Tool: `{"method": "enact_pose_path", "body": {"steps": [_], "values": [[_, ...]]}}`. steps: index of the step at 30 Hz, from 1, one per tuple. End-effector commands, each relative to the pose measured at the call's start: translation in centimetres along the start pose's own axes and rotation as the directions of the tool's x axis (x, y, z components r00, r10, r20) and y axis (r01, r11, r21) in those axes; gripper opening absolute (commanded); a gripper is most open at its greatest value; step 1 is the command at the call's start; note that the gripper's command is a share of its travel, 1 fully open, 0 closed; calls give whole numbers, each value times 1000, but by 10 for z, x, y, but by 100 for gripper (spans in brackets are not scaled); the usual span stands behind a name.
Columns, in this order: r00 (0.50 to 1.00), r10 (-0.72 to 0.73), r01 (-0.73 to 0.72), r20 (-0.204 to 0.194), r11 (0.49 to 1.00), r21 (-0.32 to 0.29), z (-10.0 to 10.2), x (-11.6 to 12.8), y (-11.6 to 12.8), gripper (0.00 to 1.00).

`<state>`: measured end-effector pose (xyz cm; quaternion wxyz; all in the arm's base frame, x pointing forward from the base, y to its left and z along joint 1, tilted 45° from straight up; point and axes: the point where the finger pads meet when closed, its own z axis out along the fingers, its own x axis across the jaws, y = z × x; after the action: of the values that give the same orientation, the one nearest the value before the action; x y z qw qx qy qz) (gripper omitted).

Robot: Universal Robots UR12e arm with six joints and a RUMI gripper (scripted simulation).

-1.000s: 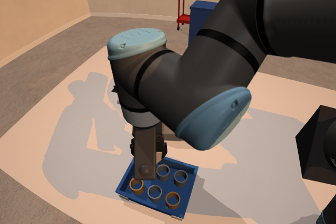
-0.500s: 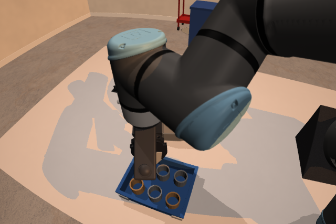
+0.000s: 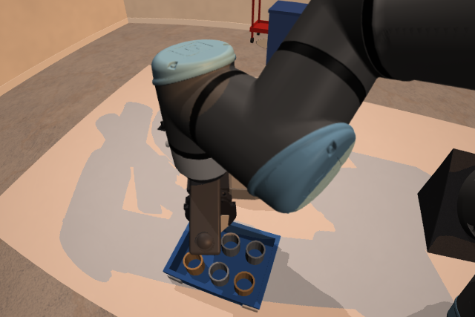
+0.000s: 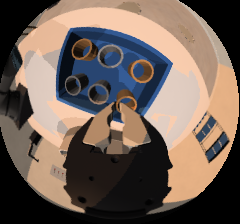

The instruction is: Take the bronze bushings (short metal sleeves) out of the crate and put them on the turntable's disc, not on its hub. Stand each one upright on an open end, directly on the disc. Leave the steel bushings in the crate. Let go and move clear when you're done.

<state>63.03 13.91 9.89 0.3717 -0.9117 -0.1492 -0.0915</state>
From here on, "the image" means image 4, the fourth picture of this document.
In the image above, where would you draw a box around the blue open crate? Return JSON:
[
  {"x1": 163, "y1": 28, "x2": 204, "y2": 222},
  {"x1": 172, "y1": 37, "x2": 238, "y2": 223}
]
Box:
[{"x1": 56, "y1": 27, "x2": 173, "y2": 117}]

